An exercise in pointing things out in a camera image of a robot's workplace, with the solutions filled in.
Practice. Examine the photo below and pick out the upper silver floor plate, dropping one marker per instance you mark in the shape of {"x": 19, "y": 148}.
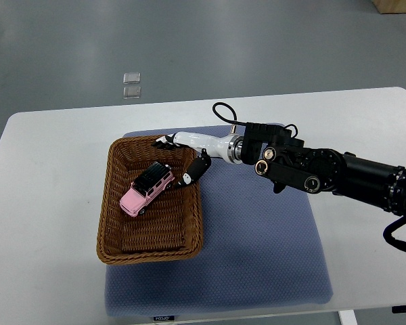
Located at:
{"x": 131, "y": 78}

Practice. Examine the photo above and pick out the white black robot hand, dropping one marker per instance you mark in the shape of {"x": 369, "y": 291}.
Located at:
{"x": 208, "y": 147}

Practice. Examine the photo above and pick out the pink toy car black roof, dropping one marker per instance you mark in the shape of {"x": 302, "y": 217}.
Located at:
{"x": 146, "y": 188}

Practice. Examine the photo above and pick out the brown wicker basket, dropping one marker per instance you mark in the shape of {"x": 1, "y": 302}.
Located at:
{"x": 172, "y": 226}

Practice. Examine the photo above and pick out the lower silver floor plate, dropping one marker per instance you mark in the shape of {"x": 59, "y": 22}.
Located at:
{"x": 131, "y": 92}

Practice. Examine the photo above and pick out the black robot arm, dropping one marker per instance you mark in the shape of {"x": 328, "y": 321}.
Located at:
{"x": 282, "y": 158}

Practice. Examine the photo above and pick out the silver floor plate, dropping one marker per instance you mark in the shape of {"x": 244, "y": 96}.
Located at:
{"x": 131, "y": 92}
{"x": 131, "y": 78}

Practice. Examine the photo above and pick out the white table leg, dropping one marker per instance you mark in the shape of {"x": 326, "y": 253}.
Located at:
{"x": 347, "y": 317}

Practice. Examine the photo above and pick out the cardboard box corner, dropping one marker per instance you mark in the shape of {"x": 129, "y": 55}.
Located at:
{"x": 390, "y": 6}

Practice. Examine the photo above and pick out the blue grey cushion mat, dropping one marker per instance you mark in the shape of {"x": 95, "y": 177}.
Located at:
{"x": 259, "y": 250}

